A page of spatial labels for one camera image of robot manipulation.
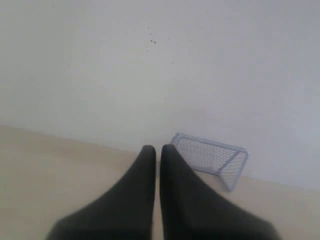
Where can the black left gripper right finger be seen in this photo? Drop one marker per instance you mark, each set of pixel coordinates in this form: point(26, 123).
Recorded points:
point(191, 210)

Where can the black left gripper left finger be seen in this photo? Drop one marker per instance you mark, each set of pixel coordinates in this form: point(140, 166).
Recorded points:
point(124, 212)

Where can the white miniature soccer goal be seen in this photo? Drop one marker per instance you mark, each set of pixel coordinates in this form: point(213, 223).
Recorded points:
point(211, 157)

